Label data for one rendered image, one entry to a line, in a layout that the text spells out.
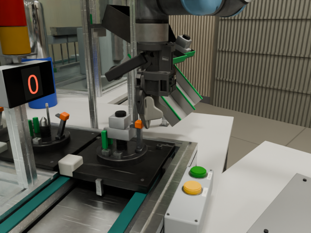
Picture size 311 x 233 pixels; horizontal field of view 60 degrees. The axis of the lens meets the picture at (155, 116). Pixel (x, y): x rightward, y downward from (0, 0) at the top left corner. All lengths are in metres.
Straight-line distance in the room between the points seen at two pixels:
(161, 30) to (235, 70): 3.70
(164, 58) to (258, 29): 3.52
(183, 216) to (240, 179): 0.37
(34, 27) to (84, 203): 1.08
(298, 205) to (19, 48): 0.63
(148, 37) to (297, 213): 0.47
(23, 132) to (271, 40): 3.67
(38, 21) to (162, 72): 1.05
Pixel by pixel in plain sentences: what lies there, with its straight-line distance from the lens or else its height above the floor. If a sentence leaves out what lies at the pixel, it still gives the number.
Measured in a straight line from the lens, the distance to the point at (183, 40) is 1.03.
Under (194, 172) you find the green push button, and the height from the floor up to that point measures 0.97.
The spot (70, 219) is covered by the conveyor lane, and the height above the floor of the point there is 0.92.
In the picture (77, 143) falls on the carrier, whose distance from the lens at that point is 0.86.
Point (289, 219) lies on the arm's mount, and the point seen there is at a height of 0.96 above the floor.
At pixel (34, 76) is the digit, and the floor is 1.22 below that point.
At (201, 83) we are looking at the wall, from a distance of 4.68.
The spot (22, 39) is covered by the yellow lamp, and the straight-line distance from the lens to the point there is 0.57.
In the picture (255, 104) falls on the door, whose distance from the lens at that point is 4.23.
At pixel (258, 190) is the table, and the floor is 0.86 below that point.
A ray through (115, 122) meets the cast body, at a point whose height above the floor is 1.07.
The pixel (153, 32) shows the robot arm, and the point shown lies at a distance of 0.60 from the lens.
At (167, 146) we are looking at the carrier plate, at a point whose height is 0.97.
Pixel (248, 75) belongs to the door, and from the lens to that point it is 4.19.
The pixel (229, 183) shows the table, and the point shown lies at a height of 0.86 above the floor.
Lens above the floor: 1.32
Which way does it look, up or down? 19 degrees down
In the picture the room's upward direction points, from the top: straight up
